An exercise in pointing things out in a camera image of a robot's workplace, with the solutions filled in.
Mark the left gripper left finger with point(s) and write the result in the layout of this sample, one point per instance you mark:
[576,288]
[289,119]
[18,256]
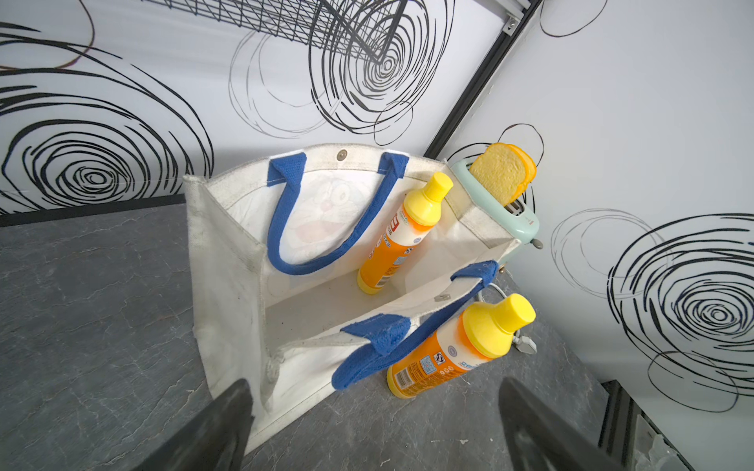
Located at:
[214,440]

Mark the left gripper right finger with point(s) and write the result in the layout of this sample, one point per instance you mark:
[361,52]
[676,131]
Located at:
[539,439]

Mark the orange soap bottle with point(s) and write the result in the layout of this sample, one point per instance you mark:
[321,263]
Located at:
[418,214]
[480,334]

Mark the white canvas bag blue handles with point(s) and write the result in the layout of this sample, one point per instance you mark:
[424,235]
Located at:
[275,247]

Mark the mint green toaster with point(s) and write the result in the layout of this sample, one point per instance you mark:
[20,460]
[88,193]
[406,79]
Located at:
[519,220]

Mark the right bread slice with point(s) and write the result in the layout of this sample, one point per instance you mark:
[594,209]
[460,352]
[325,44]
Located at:
[530,170]

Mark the bread slice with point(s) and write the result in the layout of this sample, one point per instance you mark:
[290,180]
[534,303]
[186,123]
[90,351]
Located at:
[499,170]
[530,170]

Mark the left bread slice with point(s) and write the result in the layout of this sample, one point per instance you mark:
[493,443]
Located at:
[499,170]

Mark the black wire wall basket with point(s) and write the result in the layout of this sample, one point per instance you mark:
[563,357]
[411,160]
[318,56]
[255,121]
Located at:
[358,29]

